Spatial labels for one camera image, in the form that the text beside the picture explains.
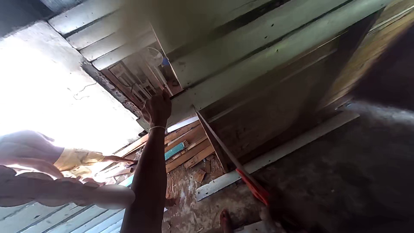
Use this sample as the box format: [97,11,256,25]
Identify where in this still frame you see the teal painted board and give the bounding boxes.
[165,142,186,161]

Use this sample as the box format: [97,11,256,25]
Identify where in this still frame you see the person's right hand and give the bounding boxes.
[259,189,288,224]

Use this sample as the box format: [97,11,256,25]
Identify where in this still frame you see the person's left forearm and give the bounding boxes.
[120,124,168,233]

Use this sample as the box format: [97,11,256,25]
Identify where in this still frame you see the white wooden strip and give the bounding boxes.
[166,116,199,133]

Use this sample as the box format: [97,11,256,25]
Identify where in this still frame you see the pile of brown wooden planks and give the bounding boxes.
[113,120,215,173]

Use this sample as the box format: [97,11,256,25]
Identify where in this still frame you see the person's left hand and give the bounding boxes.
[141,90,172,128]

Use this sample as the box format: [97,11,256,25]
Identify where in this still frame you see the hand saw with red handle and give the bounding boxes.
[193,105,270,206]

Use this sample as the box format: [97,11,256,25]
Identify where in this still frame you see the short white board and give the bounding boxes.
[234,221,275,233]

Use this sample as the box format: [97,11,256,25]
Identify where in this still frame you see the yellowish wooden beam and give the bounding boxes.
[318,0,414,110]

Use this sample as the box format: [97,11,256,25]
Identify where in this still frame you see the grey slatted plank wall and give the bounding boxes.
[48,0,157,71]

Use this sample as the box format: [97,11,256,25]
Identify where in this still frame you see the person's legs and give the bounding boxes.
[220,209,234,233]

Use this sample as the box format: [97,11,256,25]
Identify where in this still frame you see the pale blue-grey plank boards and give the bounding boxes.
[0,201,125,233]

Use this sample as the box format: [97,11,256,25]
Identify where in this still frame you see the pale green wooden plank panel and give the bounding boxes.
[137,0,392,134]

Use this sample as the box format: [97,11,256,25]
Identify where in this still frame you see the white slatted furniture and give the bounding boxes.
[117,65,159,104]

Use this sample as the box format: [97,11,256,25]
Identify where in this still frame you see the thin upright brown board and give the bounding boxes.
[195,110,229,174]

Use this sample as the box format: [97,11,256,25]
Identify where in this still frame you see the long white wooden plank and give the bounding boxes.
[196,111,360,202]

